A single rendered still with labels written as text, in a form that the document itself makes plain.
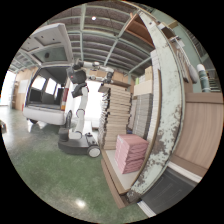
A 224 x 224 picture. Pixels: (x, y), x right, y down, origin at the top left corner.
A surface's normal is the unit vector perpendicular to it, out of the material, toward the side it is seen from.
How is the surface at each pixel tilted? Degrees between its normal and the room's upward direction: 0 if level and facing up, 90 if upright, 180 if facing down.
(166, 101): 90
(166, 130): 90
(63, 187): 0
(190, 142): 90
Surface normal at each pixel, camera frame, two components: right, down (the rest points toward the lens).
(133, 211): 0.13, -0.99
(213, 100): -0.94, -0.11
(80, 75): 0.40, 0.31
